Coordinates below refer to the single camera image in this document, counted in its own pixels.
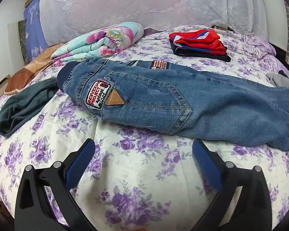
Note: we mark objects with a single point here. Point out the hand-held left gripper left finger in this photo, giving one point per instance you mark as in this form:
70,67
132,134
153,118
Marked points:
78,164

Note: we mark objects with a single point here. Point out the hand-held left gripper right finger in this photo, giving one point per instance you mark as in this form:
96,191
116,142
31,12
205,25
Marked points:
207,163

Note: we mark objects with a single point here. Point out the blue denim pants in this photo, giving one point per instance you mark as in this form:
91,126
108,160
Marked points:
159,101

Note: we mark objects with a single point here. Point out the dark green garment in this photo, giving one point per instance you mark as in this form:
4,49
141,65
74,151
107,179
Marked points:
21,108

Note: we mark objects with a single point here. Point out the orange brown cloth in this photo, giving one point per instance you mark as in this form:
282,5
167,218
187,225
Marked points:
31,69

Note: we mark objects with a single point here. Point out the grey garment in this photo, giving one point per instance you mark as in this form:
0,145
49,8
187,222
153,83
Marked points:
279,80

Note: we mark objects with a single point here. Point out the folded navy garment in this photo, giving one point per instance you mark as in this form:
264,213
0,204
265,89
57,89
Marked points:
197,53

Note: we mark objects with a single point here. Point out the folded red garment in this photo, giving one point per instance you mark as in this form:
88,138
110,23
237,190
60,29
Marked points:
202,42

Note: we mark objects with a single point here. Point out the folded pink teal floral blanket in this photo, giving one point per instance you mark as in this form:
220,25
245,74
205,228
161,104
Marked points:
98,43

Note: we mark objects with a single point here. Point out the blue patterned cloth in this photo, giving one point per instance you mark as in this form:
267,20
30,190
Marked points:
33,28

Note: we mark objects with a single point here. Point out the white lace cloth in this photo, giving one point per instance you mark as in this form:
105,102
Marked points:
147,4

